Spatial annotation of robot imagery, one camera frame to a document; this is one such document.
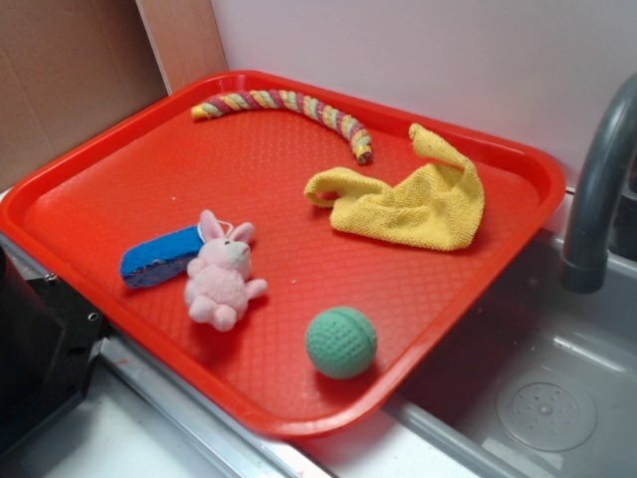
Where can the green rubber ball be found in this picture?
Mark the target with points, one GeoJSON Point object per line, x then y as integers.
{"type": "Point", "coordinates": [341, 343]}

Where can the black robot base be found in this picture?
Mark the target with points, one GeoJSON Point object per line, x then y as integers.
{"type": "Point", "coordinates": [50, 337]}

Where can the red plastic tray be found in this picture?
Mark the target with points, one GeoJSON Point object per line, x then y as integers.
{"type": "Point", "coordinates": [155, 172]}

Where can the pink plush bunny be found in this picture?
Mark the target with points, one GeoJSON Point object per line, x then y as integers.
{"type": "Point", "coordinates": [220, 285]}

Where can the yellow cloth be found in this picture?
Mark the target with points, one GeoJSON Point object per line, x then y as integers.
{"type": "Point", "coordinates": [439, 206]}

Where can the blue sponge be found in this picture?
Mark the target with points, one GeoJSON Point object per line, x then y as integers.
{"type": "Point", "coordinates": [153, 262]}

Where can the wooden board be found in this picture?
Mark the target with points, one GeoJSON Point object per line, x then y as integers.
{"type": "Point", "coordinates": [185, 40]}

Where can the grey sink basin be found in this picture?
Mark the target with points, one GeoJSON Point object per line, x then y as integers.
{"type": "Point", "coordinates": [534, 381]}

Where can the grey faucet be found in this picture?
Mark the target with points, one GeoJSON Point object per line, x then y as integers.
{"type": "Point", "coordinates": [602, 216]}

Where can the multicolour braided rope toy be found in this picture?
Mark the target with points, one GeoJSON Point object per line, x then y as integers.
{"type": "Point", "coordinates": [346, 125]}

